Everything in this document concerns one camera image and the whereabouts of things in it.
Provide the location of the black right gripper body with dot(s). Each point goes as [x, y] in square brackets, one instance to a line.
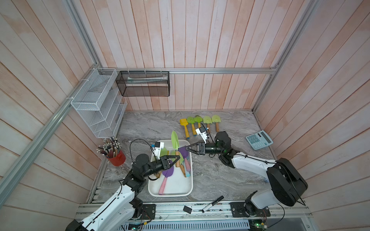
[209, 149]

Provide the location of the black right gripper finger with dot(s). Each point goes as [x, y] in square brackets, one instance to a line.
[193, 146]
[192, 150]

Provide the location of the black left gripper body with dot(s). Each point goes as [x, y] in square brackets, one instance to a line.
[157, 165]

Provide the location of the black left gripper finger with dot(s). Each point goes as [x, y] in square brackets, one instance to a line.
[173, 157]
[172, 163]

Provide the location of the large green shovel blade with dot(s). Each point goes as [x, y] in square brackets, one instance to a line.
[164, 152]

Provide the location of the green shovel wooden handle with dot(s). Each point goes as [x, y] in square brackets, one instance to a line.
[208, 121]
[216, 120]
[175, 145]

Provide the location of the white plastic storage box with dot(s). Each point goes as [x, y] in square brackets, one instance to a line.
[177, 184]

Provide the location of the yellow square shovel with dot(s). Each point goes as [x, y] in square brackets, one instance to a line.
[184, 123]

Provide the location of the green shovel yellow handle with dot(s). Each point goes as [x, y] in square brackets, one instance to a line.
[191, 121]

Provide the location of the green shovel orange handle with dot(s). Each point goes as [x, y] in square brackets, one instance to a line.
[198, 119]

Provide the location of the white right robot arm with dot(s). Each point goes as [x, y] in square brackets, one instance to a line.
[286, 184]

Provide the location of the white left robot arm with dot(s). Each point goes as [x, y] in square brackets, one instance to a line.
[124, 204]

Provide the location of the red pencil cup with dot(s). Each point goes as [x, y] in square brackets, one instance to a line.
[118, 160]

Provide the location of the small black square block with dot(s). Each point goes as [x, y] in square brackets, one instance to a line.
[187, 209]

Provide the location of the black marker pen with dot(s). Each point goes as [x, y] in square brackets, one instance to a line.
[215, 202]

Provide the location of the light blue calculator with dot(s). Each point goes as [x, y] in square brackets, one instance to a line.
[259, 140]

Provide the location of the purple shovel pink handle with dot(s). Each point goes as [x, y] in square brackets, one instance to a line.
[185, 155]

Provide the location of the green trowel wooden handle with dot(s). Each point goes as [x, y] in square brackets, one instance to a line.
[180, 165]

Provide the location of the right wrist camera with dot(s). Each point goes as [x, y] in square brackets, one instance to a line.
[203, 133]

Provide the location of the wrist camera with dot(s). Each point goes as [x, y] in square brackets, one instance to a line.
[203, 133]
[157, 146]

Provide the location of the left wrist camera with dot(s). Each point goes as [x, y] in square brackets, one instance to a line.
[157, 146]

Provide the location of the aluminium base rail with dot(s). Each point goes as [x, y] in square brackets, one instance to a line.
[169, 216]

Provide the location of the black wire mesh basket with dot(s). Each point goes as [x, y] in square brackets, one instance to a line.
[144, 83]

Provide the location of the white wire mesh shelf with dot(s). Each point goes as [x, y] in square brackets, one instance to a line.
[100, 104]

